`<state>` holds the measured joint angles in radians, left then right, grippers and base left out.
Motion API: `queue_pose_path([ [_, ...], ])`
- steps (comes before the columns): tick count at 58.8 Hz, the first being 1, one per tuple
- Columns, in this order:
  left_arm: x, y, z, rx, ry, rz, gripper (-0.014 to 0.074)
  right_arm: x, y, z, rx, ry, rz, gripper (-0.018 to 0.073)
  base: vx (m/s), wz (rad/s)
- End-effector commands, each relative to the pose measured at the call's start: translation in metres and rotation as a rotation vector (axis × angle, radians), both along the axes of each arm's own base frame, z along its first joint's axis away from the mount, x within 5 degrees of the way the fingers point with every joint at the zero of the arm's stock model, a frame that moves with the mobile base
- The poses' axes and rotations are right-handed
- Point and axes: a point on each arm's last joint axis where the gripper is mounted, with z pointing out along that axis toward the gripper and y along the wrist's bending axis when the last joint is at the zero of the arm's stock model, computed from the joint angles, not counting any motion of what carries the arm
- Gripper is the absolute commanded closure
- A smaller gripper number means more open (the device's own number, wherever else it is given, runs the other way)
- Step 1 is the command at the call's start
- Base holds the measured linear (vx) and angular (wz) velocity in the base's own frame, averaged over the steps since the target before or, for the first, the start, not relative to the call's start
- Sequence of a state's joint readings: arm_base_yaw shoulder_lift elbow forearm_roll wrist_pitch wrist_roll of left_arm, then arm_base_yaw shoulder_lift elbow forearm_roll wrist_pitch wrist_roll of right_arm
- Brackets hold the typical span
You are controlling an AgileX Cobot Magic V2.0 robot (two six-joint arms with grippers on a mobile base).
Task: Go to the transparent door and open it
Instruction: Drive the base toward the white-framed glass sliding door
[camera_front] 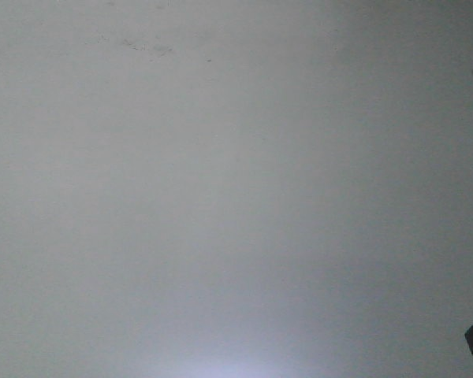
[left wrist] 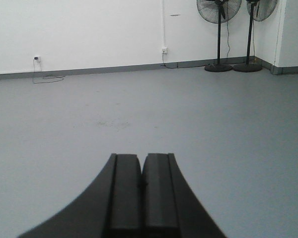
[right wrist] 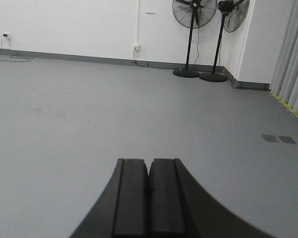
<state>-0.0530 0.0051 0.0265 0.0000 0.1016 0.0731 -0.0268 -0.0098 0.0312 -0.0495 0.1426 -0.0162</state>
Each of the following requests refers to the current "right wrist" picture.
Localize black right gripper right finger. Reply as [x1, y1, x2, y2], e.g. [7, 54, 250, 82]
[149, 159, 270, 238]

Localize white wall socket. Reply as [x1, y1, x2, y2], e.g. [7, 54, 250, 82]
[134, 44, 140, 52]

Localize wall plug adapter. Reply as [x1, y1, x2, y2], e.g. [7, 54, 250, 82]
[3, 33, 11, 40]

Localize grey vertical blinds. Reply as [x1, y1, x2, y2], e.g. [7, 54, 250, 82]
[270, 0, 298, 117]

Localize grey floor plate right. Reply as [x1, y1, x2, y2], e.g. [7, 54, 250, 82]
[278, 136, 296, 144]

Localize black pedestal fan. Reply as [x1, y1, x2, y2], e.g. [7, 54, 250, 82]
[199, 0, 250, 82]
[172, 0, 218, 79]

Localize black pedestal fan left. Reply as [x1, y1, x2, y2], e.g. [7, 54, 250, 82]
[172, 0, 218, 79]

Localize grey floor plate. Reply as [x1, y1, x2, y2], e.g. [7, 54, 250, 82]
[278, 136, 296, 144]
[261, 134, 280, 143]

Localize black power cable on floor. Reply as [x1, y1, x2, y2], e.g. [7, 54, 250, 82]
[0, 36, 33, 62]

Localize black pedestal fan right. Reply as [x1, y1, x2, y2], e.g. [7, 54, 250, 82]
[199, 0, 250, 82]

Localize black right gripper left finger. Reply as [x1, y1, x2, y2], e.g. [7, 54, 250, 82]
[71, 159, 148, 238]

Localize grey floor plate left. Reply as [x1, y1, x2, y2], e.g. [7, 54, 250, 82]
[261, 134, 280, 143]

